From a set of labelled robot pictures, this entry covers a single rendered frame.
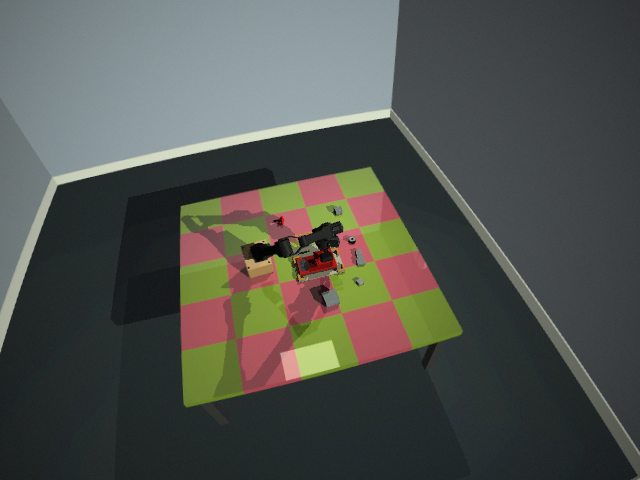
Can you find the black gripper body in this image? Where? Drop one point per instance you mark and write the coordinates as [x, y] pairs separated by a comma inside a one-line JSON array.
[[327, 255]]

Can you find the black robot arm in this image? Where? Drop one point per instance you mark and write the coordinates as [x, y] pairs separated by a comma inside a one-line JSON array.
[[326, 231]]

